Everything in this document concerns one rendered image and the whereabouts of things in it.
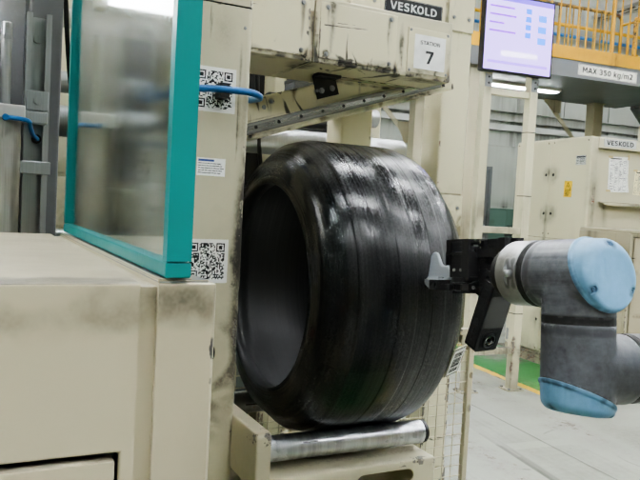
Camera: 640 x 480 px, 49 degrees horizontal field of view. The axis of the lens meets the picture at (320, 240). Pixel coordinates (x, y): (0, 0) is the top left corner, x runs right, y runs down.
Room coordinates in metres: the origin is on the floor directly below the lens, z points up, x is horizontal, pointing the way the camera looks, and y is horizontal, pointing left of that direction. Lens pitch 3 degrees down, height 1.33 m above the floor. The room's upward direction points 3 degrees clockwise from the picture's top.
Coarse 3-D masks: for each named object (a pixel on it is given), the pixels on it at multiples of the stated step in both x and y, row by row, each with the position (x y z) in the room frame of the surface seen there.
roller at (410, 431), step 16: (304, 432) 1.24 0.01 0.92; (320, 432) 1.24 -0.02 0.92; (336, 432) 1.25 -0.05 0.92; (352, 432) 1.27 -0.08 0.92; (368, 432) 1.28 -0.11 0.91; (384, 432) 1.29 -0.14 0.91; (400, 432) 1.31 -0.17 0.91; (416, 432) 1.32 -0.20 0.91; (272, 448) 1.19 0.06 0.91; (288, 448) 1.20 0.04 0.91; (304, 448) 1.21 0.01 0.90; (320, 448) 1.23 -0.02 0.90; (336, 448) 1.24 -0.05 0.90; (352, 448) 1.26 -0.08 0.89; (368, 448) 1.28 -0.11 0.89
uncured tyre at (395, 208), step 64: (256, 192) 1.43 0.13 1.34; (320, 192) 1.20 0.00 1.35; (384, 192) 1.22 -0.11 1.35; (256, 256) 1.62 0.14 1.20; (320, 256) 1.16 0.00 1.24; (384, 256) 1.15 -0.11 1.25; (256, 320) 1.60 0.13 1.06; (320, 320) 1.15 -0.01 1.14; (384, 320) 1.14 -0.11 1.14; (448, 320) 1.20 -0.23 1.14; (256, 384) 1.36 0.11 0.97; (320, 384) 1.17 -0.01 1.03; (384, 384) 1.19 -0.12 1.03
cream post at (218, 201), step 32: (224, 0) 1.21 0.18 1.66; (224, 32) 1.21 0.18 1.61; (224, 64) 1.21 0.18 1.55; (224, 128) 1.22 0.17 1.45; (224, 192) 1.22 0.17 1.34; (224, 224) 1.22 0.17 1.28; (224, 288) 1.22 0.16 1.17; (224, 320) 1.22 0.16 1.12; (224, 352) 1.23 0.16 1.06; (224, 384) 1.23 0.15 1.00; (224, 416) 1.23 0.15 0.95; (224, 448) 1.23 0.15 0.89
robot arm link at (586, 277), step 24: (552, 240) 0.92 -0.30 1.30; (576, 240) 0.88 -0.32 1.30; (600, 240) 0.86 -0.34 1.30; (528, 264) 0.92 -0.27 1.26; (552, 264) 0.88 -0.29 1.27; (576, 264) 0.85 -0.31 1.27; (600, 264) 0.84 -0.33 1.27; (624, 264) 0.86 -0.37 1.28; (528, 288) 0.92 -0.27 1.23; (552, 288) 0.87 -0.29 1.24; (576, 288) 0.84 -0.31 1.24; (600, 288) 0.83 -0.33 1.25; (624, 288) 0.85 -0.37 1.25; (552, 312) 0.87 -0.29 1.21; (576, 312) 0.85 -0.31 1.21; (600, 312) 0.85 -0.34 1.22
